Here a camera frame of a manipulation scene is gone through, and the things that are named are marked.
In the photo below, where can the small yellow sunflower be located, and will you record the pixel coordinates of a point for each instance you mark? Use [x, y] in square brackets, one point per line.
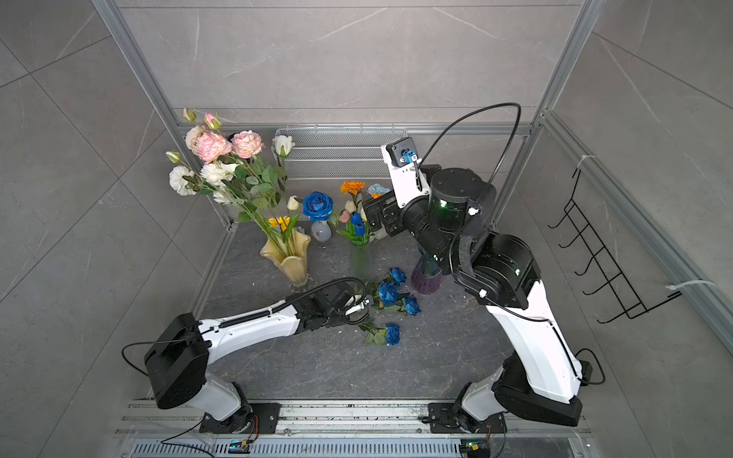
[282, 223]

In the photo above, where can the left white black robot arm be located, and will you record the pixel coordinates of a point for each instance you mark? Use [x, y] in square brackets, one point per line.
[177, 363]

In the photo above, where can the clear green glass vase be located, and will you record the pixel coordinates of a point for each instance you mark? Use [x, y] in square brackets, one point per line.
[360, 262]

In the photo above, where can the pink rose bud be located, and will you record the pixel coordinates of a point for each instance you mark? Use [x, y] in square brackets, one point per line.
[212, 122]

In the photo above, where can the blue rose in grey vase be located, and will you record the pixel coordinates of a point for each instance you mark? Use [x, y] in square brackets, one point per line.
[318, 206]

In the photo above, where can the yellow wavy glass vase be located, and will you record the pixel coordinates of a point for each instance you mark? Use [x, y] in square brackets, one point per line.
[294, 267]

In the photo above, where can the pink rose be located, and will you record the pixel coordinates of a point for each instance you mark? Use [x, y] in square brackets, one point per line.
[246, 144]
[210, 146]

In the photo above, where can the small grey round vase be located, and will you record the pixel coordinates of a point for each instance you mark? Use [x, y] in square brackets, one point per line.
[321, 231]

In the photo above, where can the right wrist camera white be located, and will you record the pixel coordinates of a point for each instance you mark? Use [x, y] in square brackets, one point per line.
[402, 160]

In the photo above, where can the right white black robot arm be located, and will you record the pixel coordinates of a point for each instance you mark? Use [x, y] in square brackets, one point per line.
[448, 212]

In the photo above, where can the white rose centre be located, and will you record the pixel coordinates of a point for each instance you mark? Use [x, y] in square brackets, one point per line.
[216, 173]

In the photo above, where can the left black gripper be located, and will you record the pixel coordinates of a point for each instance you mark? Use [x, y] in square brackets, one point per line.
[339, 322]

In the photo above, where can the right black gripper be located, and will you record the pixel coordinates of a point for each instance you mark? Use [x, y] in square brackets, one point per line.
[391, 212]

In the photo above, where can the cream tulip bud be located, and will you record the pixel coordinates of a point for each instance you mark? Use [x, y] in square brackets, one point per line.
[293, 204]

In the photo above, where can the metal base rail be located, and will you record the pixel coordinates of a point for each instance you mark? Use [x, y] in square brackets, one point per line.
[342, 428]

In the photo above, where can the light blue carnation middle vase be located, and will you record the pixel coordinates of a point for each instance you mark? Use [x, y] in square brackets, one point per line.
[377, 190]

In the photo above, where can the white rose tall stem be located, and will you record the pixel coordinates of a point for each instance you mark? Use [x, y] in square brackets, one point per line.
[282, 146]

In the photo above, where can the pink rose lower left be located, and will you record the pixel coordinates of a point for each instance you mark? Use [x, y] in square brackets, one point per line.
[210, 146]

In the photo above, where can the pink rose middle left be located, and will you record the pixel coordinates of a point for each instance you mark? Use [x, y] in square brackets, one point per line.
[246, 144]

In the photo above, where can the black wire hook rack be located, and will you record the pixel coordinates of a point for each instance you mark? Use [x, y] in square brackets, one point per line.
[600, 258]

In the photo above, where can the blue rose picked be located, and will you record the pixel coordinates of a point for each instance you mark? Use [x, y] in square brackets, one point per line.
[383, 294]
[410, 306]
[396, 276]

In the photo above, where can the purple glass vase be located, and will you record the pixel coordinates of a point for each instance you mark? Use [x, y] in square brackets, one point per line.
[426, 276]

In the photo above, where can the orange carnation small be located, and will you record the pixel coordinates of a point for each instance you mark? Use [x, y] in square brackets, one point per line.
[352, 187]

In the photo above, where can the small white rose left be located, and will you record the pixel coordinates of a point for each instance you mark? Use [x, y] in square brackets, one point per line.
[180, 181]

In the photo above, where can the blue rose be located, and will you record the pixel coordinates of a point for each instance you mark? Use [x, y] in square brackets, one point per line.
[318, 206]
[388, 334]

